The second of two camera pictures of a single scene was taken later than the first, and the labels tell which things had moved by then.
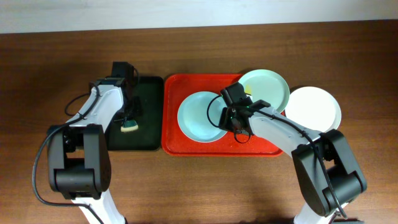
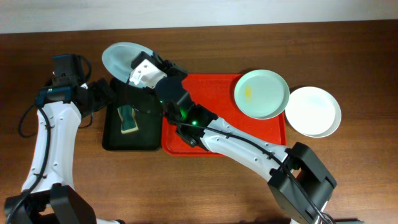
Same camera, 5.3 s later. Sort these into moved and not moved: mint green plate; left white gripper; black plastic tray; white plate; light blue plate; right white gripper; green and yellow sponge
Moved: right white gripper; light blue plate; left white gripper
Not moved: black plastic tray; mint green plate; green and yellow sponge; white plate
